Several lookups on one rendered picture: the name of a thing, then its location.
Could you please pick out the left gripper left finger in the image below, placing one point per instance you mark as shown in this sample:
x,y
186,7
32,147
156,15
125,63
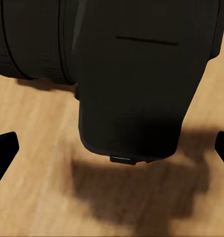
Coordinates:
x,y
9,147

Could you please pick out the digital camera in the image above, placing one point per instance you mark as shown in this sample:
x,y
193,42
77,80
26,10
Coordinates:
x,y
138,64

